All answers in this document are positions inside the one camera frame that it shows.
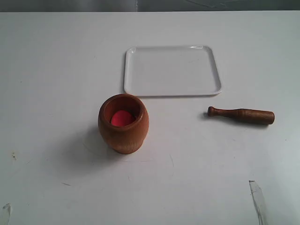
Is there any red ball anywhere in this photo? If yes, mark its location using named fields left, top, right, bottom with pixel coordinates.
left=110, top=110, right=135, bottom=127

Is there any wooden mortar cup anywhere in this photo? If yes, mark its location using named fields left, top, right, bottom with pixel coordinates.
left=98, top=94, right=149, bottom=154

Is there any dark wooden pestle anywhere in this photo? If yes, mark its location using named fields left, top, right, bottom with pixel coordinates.
left=207, top=106, right=275, bottom=125

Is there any white square plastic tray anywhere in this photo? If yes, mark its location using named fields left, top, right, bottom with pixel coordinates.
left=123, top=45, right=222, bottom=98

